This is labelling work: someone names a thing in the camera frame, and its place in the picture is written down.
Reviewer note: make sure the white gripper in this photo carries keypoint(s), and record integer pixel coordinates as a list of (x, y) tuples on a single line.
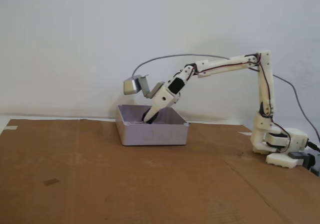
[(162, 100)]

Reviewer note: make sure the black block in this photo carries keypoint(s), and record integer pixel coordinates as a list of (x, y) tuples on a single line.
[(152, 122)]

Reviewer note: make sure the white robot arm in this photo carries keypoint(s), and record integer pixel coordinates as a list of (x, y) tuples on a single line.
[(266, 84)]

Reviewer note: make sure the pale grey open box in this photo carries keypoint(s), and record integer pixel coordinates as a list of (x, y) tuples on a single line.
[(150, 135)]

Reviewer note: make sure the silver webcam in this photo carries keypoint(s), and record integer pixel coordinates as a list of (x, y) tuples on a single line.
[(130, 86)]

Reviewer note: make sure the brown cardboard sheet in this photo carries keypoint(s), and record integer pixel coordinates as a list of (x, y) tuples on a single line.
[(100, 184)]

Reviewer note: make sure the white tape strip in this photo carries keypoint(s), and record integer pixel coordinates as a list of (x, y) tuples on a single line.
[(10, 128), (246, 133)]

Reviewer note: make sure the grey table clamp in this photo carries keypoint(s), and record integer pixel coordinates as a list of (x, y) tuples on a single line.
[(297, 155)]

